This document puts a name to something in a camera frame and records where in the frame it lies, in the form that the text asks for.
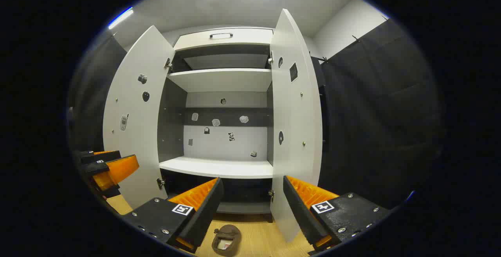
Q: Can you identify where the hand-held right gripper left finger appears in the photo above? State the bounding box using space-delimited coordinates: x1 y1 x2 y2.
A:
121 177 224 254

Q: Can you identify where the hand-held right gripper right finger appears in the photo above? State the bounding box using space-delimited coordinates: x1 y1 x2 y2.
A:
283 176 392 252

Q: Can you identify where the white cabinet door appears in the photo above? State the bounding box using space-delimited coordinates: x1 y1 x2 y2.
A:
103 25 176 210
269 9 324 243

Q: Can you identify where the brown fuzzy shoe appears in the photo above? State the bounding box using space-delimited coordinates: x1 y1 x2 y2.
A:
211 225 242 257

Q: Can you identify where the white shoe cabinet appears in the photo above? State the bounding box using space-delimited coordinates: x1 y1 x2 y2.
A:
157 27 274 215

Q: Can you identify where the white cabinet drawer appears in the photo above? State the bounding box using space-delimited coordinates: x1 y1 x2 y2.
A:
173 28 274 51

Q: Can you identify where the black backdrop cloth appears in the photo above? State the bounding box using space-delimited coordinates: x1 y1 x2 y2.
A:
322 16 445 210
309 55 329 179
70 34 128 152

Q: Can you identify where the ceiling light panel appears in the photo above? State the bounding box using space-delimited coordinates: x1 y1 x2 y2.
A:
108 7 134 30

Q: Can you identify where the black door handle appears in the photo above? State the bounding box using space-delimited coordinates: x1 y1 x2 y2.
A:
319 85 330 153

